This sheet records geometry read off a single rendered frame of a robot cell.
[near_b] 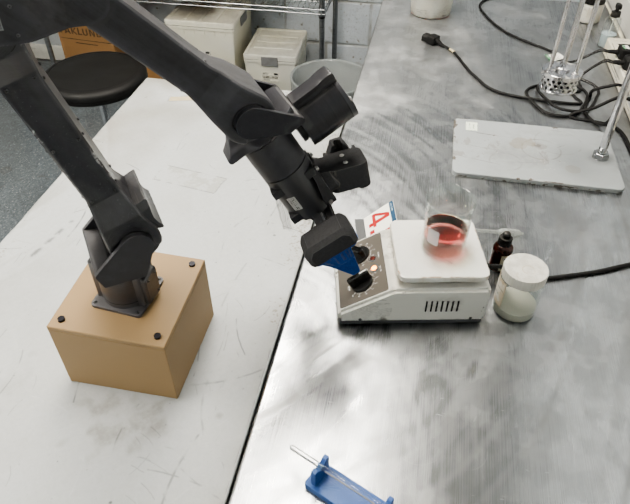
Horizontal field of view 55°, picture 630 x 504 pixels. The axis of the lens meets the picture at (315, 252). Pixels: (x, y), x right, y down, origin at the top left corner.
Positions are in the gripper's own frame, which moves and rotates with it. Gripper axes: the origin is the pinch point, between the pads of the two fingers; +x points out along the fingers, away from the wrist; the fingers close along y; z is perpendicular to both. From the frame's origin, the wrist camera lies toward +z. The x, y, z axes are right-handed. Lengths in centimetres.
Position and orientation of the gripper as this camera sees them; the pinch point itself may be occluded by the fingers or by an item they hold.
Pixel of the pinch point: (334, 234)
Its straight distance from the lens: 76.4
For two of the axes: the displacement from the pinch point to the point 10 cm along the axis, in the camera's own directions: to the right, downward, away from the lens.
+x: 5.0, 6.4, 5.9
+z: 8.4, -5.2, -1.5
